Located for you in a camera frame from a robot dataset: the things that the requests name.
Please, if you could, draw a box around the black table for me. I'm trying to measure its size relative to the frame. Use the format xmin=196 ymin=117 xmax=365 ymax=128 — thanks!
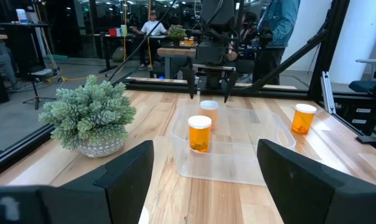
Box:
xmin=99 ymin=32 xmax=139 ymax=75

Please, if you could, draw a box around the orange pill bottle white cap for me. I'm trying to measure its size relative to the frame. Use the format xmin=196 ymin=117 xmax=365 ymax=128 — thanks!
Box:
xmin=187 ymin=115 xmax=212 ymax=153
xmin=291 ymin=103 xmax=317 ymax=135
xmin=199 ymin=100 xmax=220 ymax=131

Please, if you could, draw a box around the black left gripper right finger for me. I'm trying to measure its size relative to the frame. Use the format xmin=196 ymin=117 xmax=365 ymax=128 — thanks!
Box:
xmin=257 ymin=138 xmax=376 ymax=224

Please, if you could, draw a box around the black equipment box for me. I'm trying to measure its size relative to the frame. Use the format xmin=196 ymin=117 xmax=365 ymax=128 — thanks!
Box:
xmin=339 ymin=99 xmax=376 ymax=135

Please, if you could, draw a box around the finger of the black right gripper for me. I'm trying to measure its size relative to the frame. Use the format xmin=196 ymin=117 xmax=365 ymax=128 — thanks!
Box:
xmin=223 ymin=71 xmax=240 ymax=103
xmin=180 ymin=66 xmax=197 ymax=100

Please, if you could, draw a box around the clear plastic basket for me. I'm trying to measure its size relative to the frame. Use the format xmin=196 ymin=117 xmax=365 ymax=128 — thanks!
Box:
xmin=170 ymin=104 xmax=297 ymax=187

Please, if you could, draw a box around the black aluminium table frame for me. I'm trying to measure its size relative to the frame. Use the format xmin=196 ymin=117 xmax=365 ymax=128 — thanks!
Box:
xmin=0 ymin=0 xmax=376 ymax=180

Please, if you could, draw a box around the black tripod stand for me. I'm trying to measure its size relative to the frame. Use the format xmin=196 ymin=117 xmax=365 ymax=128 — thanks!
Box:
xmin=22 ymin=67 xmax=57 ymax=110

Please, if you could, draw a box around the wooden desk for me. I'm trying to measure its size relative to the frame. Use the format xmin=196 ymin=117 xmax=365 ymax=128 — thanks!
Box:
xmin=156 ymin=40 xmax=198 ymax=79

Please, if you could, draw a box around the green succulent in white pot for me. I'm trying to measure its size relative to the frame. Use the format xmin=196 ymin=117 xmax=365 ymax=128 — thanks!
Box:
xmin=38 ymin=74 xmax=138 ymax=159

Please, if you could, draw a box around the silver aluminium bar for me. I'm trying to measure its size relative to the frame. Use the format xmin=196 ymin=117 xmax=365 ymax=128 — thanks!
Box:
xmin=320 ymin=70 xmax=337 ymax=114

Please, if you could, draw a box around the black flat frame bracket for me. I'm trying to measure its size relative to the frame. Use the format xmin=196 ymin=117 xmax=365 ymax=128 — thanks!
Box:
xmin=355 ymin=135 xmax=376 ymax=149

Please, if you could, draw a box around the person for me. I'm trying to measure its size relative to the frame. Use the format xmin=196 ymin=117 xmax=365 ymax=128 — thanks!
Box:
xmin=252 ymin=0 xmax=301 ymax=85
xmin=132 ymin=9 xmax=169 ymax=71
xmin=0 ymin=11 xmax=19 ymax=91

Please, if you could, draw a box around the black hanging cable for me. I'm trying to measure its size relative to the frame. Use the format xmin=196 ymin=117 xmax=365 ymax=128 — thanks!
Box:
xmin=108 ymin=0 xmax=179 ymax=82

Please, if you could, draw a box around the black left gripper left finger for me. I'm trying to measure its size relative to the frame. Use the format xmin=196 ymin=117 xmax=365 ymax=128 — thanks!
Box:
xmin=40 ymin=140 xmax=154 ymax=224

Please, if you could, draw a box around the office chair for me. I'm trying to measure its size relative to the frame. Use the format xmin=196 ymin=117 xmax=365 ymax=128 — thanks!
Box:
xmin=349 ymin=58 xmax=376 ymax=94

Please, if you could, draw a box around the small potted green plant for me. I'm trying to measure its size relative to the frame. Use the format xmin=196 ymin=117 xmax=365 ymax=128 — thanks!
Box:
xmin=167 ymin=24 xmax=187 ymax=47

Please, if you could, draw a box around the black shelf cabinet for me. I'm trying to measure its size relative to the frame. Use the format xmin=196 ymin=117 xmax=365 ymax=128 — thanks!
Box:
xmin=1 ymin=22 xmax=52 ymax=75

